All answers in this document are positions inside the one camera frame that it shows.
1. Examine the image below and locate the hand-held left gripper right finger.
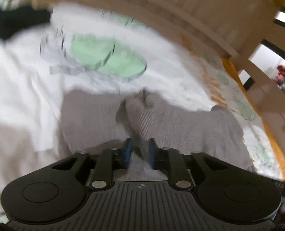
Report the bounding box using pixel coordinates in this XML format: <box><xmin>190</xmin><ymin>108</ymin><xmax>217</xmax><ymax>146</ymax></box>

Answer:
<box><xmin>148</xmin><ymin>138</ymin><xmax>227</xmax><ymax>190</ymax></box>

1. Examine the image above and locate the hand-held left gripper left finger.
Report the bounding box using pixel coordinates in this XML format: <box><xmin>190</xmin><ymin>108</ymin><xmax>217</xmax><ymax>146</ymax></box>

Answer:
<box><xmin>52</xmin><ymin>138</ymin><xmax>134</xmax><ymax>190</ymax></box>

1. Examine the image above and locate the grey knitted hooded sweater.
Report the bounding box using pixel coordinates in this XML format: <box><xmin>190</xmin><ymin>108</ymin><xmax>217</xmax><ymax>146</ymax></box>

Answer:
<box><xmin>61</xmin><ymin>89</ymin><xmax>254</xmax><ymax>181</ymax></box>

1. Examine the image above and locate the leaf-print white quilt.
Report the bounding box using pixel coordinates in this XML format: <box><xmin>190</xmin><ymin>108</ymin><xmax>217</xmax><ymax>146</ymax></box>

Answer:
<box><xmin>0</xmin><ymin>0</ymin><xmax>283</xmax><ymax>219</ymax></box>

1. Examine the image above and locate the orange bed sheet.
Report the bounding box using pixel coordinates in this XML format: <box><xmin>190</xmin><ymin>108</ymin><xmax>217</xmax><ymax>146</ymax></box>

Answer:
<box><xmin>223</xmin><ymin>58</ymin><xmax>285</xmax><ymax>183</ymax></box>

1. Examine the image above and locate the wooden bed headboard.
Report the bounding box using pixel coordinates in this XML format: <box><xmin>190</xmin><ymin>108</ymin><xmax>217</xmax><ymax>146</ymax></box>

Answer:
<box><xmin>32</xmin><ymin>0</ymin><xmax>278</xmax><ymax>59</ymax></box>

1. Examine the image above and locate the black folded cloth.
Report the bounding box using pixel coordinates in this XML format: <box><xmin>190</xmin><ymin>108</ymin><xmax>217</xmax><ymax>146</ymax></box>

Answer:
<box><xmin>0</xmin><ymin>5</ymin><xmax>52</xmax><ymax>40</ymax></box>

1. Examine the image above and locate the wooden side frame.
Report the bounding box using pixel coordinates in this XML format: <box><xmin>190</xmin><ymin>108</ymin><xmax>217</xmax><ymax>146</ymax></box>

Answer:
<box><xmin>237</xmin><ymin>24</ymin><xmax>285</xmax><ymax>164</ymax></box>

